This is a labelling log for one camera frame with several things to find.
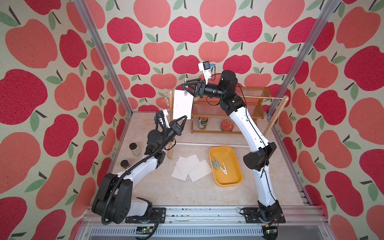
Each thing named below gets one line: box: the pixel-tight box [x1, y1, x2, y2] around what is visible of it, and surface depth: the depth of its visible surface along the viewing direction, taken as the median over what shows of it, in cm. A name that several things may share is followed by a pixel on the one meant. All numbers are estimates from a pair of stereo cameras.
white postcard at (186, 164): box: [176, 154, 201, 175], surface depth 95 cm
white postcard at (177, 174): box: [171, 164, 189, 182], surface depth 90 cm
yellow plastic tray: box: [208, 146, 243, 187], surface depth 92 cm
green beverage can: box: [198, 116, 208, 130], surface depth 104 cm
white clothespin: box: [219, 162, 228, 175], surface depth 90 cm
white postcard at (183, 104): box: [173, 89, 194, 120], surface depth 72 cm
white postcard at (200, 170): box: [188, 159, 213, 183], surface depth 92 cm
